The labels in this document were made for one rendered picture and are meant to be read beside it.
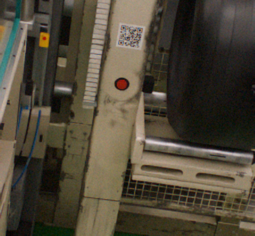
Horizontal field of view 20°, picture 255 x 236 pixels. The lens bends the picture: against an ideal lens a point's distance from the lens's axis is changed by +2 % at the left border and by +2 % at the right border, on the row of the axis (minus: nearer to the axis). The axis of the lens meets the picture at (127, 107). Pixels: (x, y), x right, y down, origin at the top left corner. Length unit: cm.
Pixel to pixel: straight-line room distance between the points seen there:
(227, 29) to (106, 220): 86
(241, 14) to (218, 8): 6
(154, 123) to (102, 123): 31
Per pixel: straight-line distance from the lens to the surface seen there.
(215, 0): 198
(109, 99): 222
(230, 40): 194
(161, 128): 250
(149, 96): 245
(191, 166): 224
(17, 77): 204
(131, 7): 208
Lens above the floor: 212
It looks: 31 degrees down
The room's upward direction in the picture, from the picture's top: 11 degrees clockwise
